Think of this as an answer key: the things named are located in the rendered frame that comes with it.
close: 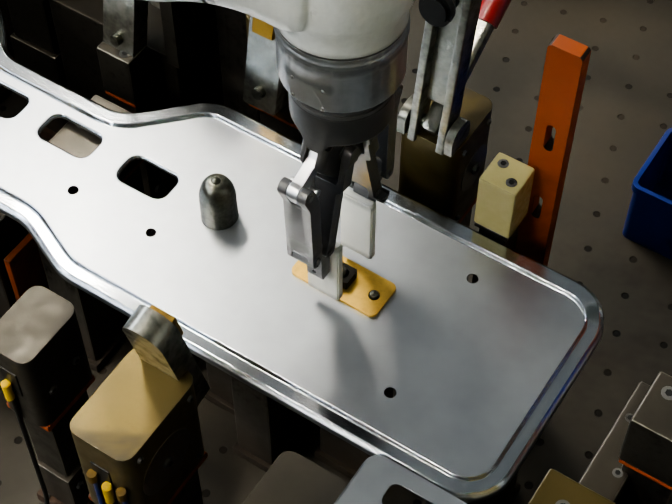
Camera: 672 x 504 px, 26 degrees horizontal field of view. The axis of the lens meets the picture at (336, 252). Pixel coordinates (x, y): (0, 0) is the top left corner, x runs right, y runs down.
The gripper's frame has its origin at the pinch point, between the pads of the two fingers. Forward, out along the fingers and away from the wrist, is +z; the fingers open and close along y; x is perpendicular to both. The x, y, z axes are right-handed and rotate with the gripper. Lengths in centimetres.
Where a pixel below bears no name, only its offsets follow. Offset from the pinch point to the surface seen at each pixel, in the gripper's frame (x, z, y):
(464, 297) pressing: 9.4, 4.8, -4.0
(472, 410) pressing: 15.3, 4.8, 4.8
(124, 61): -31.1, 5.6, -10.4
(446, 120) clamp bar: 1.7, -3.6, -13.2
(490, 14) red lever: 0.5, -7.9, -21.9
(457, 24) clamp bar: 0.8, -12.3, -15.5
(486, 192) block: 7.2, -0.4, -10.8
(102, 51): -33.7, 5.7, -10.4
